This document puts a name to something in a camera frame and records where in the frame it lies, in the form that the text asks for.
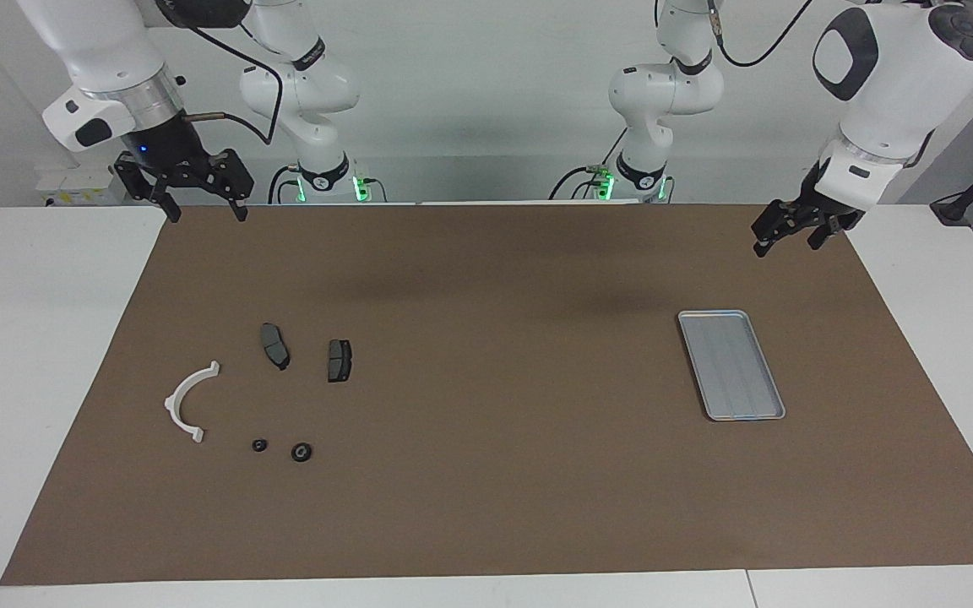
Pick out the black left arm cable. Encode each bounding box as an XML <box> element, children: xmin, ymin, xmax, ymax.
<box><xmin>706</xmin><ymin>0</ymin><xmax>817</xmax><ymax>68</ymax></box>

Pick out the curved dark grey brake pad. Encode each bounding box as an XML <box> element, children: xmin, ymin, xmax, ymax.
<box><xmin>259</xmin><ymin>322</ymin><xmax>291</xmax><ymax>372</ymax></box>

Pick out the silver metal tray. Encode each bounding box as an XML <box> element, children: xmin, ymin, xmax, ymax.
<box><xmin>677</xmin><ymin>309</ymin><xmax>787</xmax><ymax>422</ymax></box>

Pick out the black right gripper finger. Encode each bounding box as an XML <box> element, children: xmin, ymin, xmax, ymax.
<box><xmin>204</xmin><ymin>149</ymin><xmax>253</xmax><ymax>223</ymax></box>
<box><xmin>113</xmin><ymin>152</ymin><xmax>182</xmax><ymax>224</ymax></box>

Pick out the white box with yellow labels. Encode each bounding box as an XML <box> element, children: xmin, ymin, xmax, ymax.
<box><xmin>35</xmin><ymin>163</ymin><xmax>128</xmax><ymax>208</ymax></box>

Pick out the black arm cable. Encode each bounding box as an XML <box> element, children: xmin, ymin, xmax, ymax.
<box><xmin>153</xmin><ymin>0</ymin><xmax>285</xmax><ymax>146</ymax></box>
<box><xmin>706</xmin><ymin>0</ymin><xmax>817</xmax><ymax>68</ymax></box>

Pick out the black left base cable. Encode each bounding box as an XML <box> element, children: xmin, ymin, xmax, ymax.
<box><xmin>548</xmin><ymin>127</ymin><xmax>629</xmax><ymax>202</ymax></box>

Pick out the white curved plastic bracket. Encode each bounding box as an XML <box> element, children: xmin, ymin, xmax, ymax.
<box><xmin>164</xmin><ymin>361</ymin><xmax>221</xmax><ymax>444</ymax></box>

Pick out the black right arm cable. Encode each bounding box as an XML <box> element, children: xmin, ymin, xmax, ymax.
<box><xmin>153</xmin><ymin>0</ymin><xmax>285</xmax><ymax>146</ymax></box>

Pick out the black right base cable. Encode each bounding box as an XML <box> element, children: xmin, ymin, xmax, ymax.
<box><xmin>269</xmin><ymin>165</ymin><xmax>302</xmax><ymax>204</ymax></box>

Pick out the brown table mat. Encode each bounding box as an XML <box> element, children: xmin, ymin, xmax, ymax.
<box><xmin>0</xmin><ymin>203</ymin><xmax>973</xmax><ymax>587</ymax></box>

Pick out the rectangular dark grey brake pad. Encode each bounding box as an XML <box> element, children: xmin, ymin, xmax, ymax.
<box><xmin>327</xmin><ymin>339</ymin><xmax>354</xmax><ymax>383</ymax></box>

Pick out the black base cable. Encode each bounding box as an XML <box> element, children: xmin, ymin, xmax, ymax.
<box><xmin>548</xmin><ymin>127</ymin><xmax>629</xmax><ymax>202</ymax></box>
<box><xmin>269</xmin><ymin>165</ymin><xmax>302</xmax><ymax>204</ymax></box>

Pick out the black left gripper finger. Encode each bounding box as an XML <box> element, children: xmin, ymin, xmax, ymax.
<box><xmin>751</xmin><ymin>203</ymin><xmax>802</xmax><ymax>258</ymax></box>
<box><xmin>806</xmin><ymin>218</ymin><xmax>842</xmax><ymax>251</ymax></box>

